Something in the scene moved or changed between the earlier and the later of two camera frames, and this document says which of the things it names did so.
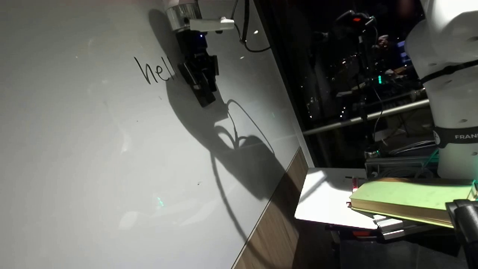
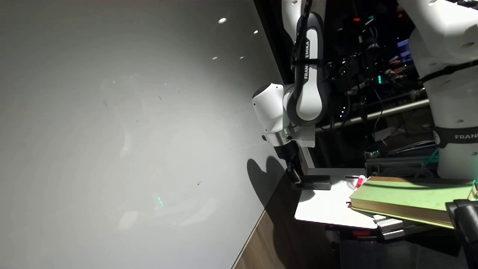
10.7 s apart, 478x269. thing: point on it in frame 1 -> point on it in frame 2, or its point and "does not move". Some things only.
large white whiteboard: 106,157 does not move
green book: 410,199 does not move
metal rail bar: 363,116 does not move
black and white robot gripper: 200,82 -> 315,181
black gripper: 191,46 -> 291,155
